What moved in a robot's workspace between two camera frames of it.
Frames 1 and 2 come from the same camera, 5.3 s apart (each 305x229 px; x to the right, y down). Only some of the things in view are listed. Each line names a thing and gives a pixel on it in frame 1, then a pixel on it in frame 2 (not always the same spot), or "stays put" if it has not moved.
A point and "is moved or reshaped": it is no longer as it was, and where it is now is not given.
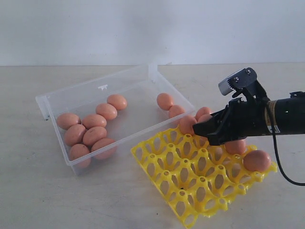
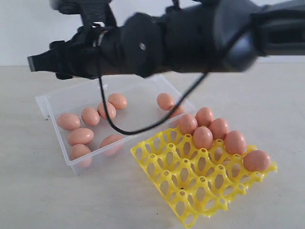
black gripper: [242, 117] -> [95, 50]
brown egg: [107, 110] stays put
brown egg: [257, 160] stays put
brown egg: [94, 120] is moved or reshaped
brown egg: [80, 155] stays put
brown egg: [164, 101] stays put
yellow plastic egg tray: [198, 180] stays put
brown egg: [202, 110] stays put
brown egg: [118, 100] stays put
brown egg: [236, 147] stays put
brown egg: [186, 123] stays put
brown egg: [74, 135] is moved or reshaped
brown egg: [103, 148] -> [112, 145]
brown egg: [204, 117] is moved or reshaped
